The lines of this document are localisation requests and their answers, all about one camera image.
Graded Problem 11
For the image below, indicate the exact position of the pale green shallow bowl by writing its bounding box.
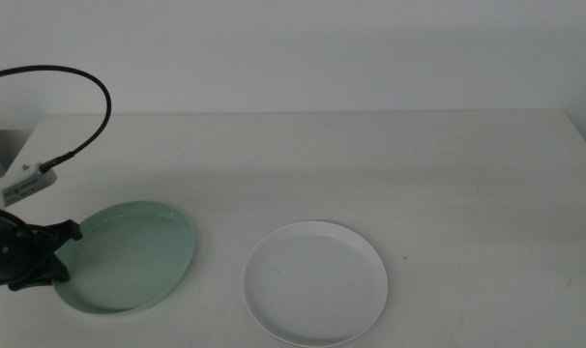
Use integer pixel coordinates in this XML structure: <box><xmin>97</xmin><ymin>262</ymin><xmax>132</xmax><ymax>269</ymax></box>
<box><xmin>53</xmin><ymin>200</ymin><xmax>197</xmax><ymax>316</ymax></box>

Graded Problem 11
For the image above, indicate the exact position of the white shallow bowl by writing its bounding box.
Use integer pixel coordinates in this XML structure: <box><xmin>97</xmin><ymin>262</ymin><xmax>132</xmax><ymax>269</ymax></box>
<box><xmin>241</xmin><ymin>219</ymin><xmax>390</xmax><ymax>348</ymax></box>

